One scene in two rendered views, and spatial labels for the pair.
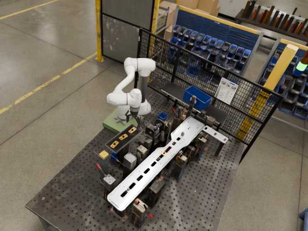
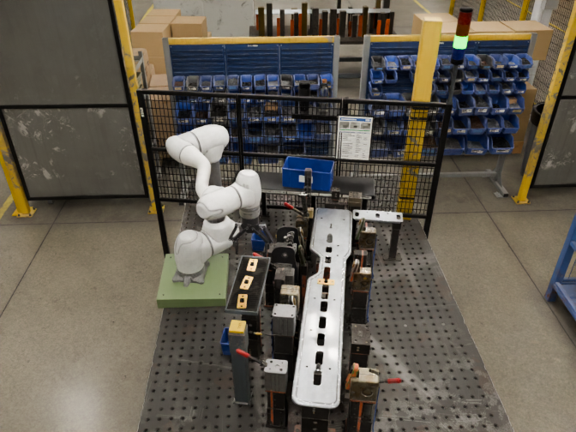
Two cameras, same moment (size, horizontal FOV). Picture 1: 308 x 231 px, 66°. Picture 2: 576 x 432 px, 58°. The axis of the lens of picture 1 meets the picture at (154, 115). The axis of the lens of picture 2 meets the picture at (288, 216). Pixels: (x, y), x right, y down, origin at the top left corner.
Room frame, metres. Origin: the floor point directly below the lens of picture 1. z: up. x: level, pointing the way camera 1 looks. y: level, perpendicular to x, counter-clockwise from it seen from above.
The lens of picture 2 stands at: (-0.22, 0.79, 2.70)
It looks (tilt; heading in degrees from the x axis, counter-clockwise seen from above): 34 degrees down; 336
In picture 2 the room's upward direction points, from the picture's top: straight up
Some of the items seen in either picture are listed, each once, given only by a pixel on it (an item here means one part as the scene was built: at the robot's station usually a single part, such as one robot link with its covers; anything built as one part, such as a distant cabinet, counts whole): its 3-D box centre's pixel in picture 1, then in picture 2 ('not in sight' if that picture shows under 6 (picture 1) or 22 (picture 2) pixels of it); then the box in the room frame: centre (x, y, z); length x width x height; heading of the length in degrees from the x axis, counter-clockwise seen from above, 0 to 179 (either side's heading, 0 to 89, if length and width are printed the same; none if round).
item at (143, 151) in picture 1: (140, 160); (291, 319); (1.42, 0.05, 0.89); 0.13 x 0.11 x 0.38; 59
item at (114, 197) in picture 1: (163, 155); (327, 285); (1.45, -0.16, 1.00); 1.38 x 0.22 x 0.02; 149
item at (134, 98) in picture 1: (134, 97); (246, 189); (1.55, 0.19, 1.58); 0.13 x 0.11 x 0.16; 107
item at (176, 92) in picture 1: (193, 101); (303, 184); (2.35, -0.46, 1.01); 0.90 x 0.22 x 0.03; 59
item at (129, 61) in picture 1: (130, 64); (181, 147); (2.10, 0.33, 1.55); 0.18 x 0.14 x 0.13; 17
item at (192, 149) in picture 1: (189, 156); (358, 273); (1.62, -0.45, 0.84); 0.11 x 0.08 x 0.29; 59
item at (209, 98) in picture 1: (196, 97); (308, 173); (2.33, -0.48, 1.09); 0.30 x 0.17 x 0.13; 54
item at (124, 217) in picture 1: (119, 206); (315, 412); (0.93, 0.15, 0.84); 0.18 x 0.06 x 0.29; 59
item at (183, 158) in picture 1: (178, 167); (359, 296); (1.44, -0.35, 0.87); 0.12 x 0.09 x 0.35; 59
